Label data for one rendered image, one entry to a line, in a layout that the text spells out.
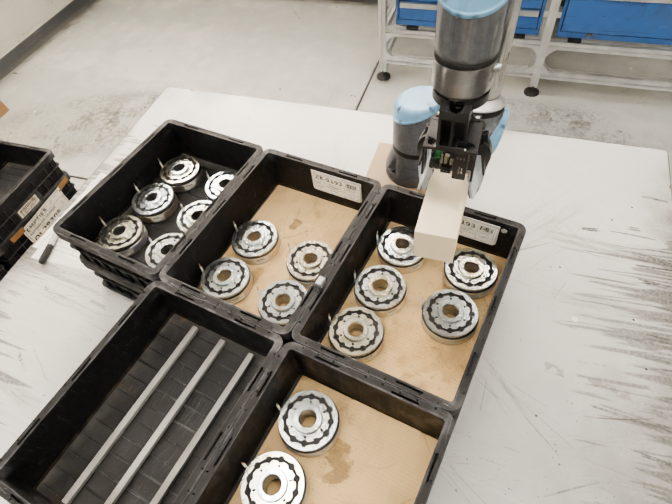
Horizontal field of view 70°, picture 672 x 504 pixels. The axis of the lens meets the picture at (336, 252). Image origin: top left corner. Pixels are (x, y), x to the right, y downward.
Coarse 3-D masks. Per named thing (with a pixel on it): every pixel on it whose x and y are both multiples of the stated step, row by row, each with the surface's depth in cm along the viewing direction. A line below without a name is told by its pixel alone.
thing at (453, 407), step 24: (384, 192) 99; (408, 192) 98; (480, 216) 93; (336, 264) 89; (504, 288) 83; (312, 312) 83; (480, 336) 78; (336, 360) 78; (408, 384) 74; (456, 408) 71
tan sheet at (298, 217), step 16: (288, 192) 115; (272, 208) 113; (288, 208) 112; (304, 208) 112; (320, 208) 111; (336, 208) 111; (272, 224) 110; (288, 224) 109; (304, 224) 109; (320, 224) 108; (336, 224) 108; (288, 240) 106; (304, 240) 106; (320, 240) 106; (336, 240) 105; (224, 256) 105; (256, 272) 102; (272, 272) 102; (256, 288) 99; (240, 304) 98; (256, 304) 97
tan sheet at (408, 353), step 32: (352, 288) 97; (416, 288) 96; (384, 320) 92; (416, 320) 92; (480, 320) 90; (384, 352) 88; (416, 352) 88; (448, 352) 87; (416, 384) 84; (448, 384) 84
